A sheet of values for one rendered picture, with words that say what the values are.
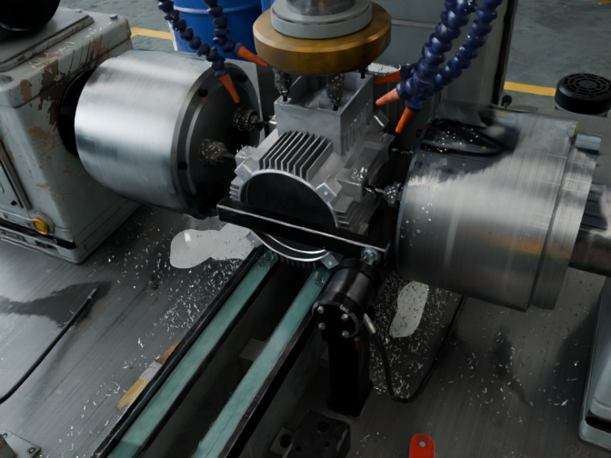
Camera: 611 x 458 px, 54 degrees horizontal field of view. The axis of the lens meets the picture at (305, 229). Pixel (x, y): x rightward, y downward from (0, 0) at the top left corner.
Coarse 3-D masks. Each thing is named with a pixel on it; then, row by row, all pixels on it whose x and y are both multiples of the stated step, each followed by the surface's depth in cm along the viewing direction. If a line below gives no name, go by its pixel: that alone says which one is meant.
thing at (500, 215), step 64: (448, 128) 71; (512, 128) 69; (576, 128) 70; (384, 192) 78; (448, 192) 68; (512, 192) 66; (576, 192) 65; (448, 256) 71; (512, 256) 67; (576, 256) 71
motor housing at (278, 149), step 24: (264, 144) 89; (288, 144) 80; (312, 144) 80; (360, 144) 86; (264, 168) 79; (288, 168) 77; (312, 168) 77; (336, 168) 81; (360, 168) 82; (384, 168) 87; (240, 192) 84; (264, 192) 91; (288, 192) 95; (312, 192) 98; (312, 216) 94; (336, 216) 79; (360, 216) 82; (264, 240) 89; (288, 240) 90; (312, 264) 89
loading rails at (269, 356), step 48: (240, 288) 87; (288, 288) 98; (192, 336) 79; (240, 336) 86; (288, 336) 79; (192, 384) 76; (240, 384) 74; (288, 384) 79; (144, 432) 70; (192, 432) 79; (240, 432) 68; (288, 432) 80
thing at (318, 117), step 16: (304, 80) 88; (320, 80) 89; (352, 80) 87; (368, 80) 85; (288, 96) 84; (304, 96) 88; (320, 96) 86; (352, 96) 88; (368, 96) 86; (288, 112) 81; (304, 112) 80; (320, 112) 79; (336, 112) 79; (352, 112) 82; (368, 112) 87; (288, 128) 83; (304, 128) 82; (320, 128) 81; (336, 128) 79; (352, 128) 82; (336, 144) 81; (352, 144) 84
